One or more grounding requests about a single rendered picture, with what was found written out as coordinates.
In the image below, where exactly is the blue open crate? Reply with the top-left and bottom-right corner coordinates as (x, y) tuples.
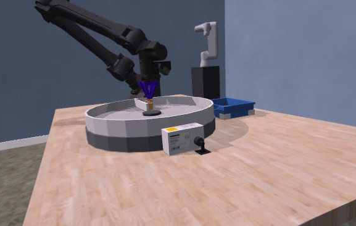
(210, 98), (255, 120)

